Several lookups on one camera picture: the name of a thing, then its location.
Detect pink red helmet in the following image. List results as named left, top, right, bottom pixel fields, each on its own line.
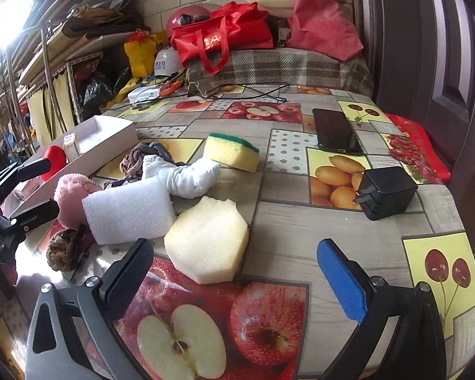
left=165, top=3, right=219, bottom=39

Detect brown knotted rope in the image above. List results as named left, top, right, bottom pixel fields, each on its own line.
left=46, top=225, right=89, bottom=273

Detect white cloth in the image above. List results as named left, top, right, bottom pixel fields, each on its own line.
left=141, top=155, right=220, bottom=199

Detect cream foam sponge block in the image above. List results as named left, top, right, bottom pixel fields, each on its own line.
left=164, top=196, right=249, bottom=285

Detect yellow gift bag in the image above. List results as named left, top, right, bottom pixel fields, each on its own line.
left=124, top=29, right=168, bottom=77

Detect orange handled scissors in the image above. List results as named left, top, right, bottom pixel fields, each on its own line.
left=159, top=81, right=182, bottom=97

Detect pink plush toy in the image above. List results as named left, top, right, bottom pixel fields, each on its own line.
left=54, top=173, right=102, bottom=229

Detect red plastic bag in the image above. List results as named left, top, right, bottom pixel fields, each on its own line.
left=287, top=0, right=364, bottom=62

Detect black cable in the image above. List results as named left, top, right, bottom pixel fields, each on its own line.
left=189, top=80, right=292, bottom=104

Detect white power bank box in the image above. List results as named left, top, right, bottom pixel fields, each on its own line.
left=127, top=85, right=160, bottom=106

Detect metal shelf with curtain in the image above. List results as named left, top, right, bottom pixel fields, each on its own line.
left=0, top=51, right=103, bottom=155

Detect cow print cloth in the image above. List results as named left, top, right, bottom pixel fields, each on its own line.
left=104, top=178, right=131, bottom=190

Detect red plush apple toy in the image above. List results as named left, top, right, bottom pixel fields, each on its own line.
left=41, top=145, right=67, bottom=182

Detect yellow green dish sponge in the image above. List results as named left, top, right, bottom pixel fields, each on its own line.
left=203, top=133, right=260, bottom=173

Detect black smartphone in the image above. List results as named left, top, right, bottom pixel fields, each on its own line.
left=312, top=108, right=363, bottom=155

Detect white helmet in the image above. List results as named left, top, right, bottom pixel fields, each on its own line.
left=153, top=46, right=183, bottom=78

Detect white cardboard box tray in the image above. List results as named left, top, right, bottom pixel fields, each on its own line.
left=1, top=115, right=139, bottom=219

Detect black plastic bag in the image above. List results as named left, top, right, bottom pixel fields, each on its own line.
left=83, top=71, right=114, bottom=110

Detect black power adapter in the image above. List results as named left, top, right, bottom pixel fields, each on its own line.
left=353, top=167, right=418, bottom=220

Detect plaid blanket bundle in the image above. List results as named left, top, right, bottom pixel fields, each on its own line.
left=186, top=48, right=374, bottom=97

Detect white foam block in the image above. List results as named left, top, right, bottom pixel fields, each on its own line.
left=82, top=178, right=176, bottom=245

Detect red tote bag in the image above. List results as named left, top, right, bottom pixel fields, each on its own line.
left=171, top=2, right=275, bottom=75

